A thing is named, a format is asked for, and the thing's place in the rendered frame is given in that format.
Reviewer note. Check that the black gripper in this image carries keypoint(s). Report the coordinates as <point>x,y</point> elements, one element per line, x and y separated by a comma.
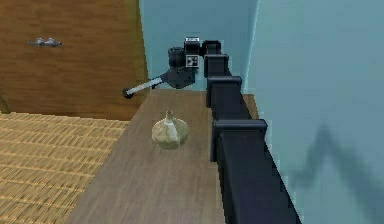
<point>180,71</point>

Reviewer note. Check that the pale round vase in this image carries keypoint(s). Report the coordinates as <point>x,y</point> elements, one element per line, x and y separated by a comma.
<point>170,132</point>

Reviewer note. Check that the brown wooden table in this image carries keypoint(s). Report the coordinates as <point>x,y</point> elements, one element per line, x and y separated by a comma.
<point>156,166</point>

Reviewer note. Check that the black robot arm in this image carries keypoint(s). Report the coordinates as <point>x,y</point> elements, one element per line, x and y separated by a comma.
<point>243,160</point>

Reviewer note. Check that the brown wooden door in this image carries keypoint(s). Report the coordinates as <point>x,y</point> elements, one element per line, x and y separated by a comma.
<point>71,56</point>

